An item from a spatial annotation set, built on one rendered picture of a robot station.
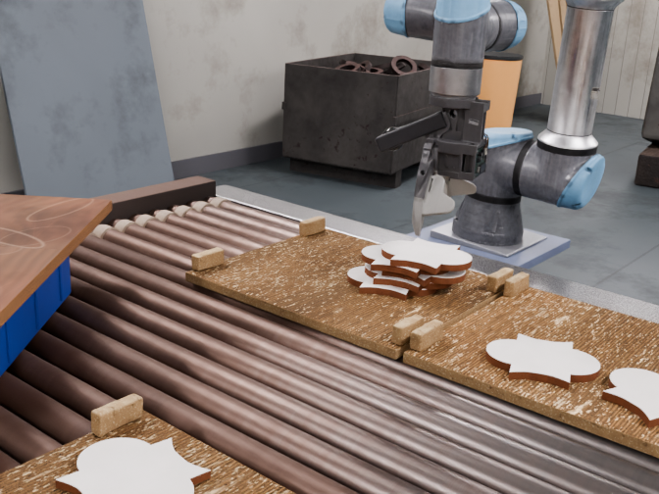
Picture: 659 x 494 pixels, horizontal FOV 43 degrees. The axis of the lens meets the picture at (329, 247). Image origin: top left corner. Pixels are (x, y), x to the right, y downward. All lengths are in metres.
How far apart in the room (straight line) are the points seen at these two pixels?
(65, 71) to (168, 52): 1.00
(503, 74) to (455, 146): 6.39
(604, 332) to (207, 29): 4.74
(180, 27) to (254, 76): 0.77
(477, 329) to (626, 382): 0.23
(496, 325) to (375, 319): 0.17
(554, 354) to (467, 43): 0.44
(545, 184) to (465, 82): 0.53
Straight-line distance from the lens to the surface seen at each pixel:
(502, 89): 7.65
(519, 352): 1.14
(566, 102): 1.68
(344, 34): 6.85
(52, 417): 1.02
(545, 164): 1.70
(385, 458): 0.94
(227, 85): 5.94
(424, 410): 1.03
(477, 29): 1.23
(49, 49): 4.73
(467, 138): 1.26
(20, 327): 1.15
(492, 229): 1.79
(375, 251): 1.36
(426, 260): 1.30
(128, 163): 4.92
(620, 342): 1.26
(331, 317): 1.22
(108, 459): 0.88
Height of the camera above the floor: 1.42
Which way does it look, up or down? 19 degrees down
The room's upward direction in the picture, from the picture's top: 3 degrees clockwise
